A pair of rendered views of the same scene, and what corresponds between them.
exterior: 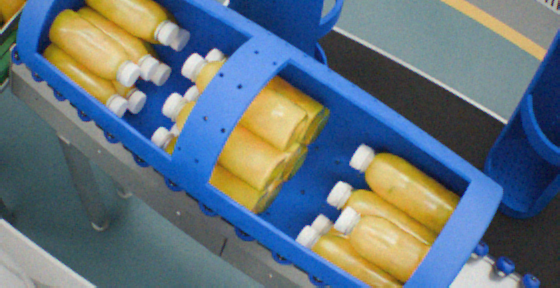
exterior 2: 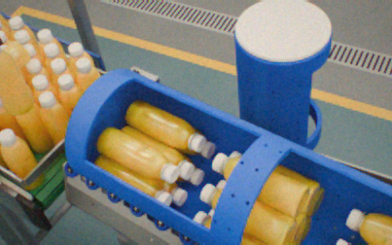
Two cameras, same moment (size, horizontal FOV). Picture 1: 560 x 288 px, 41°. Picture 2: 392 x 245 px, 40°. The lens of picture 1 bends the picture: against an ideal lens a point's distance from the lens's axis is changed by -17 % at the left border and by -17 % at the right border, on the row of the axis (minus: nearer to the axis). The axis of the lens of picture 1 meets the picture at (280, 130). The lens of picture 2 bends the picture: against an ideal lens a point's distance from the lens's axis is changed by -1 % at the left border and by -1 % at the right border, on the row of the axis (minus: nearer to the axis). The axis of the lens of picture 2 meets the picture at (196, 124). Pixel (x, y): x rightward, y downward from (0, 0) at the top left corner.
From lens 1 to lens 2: 0.24 m
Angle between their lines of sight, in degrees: 16
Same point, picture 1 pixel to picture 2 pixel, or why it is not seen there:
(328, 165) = (328, 230)
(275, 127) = (286, 198)
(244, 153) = (265, 221)
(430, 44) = (388, 156)
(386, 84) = not seen: hidden behind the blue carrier
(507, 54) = not seen: outside the picture
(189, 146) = (223, 218)
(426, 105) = not seen: outside the picture
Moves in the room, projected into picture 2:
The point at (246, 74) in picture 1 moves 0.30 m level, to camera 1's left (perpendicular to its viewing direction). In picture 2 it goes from (260, 160) to (111, 153)
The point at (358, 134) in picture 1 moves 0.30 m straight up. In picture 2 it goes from (348, 204) to (367, 118)
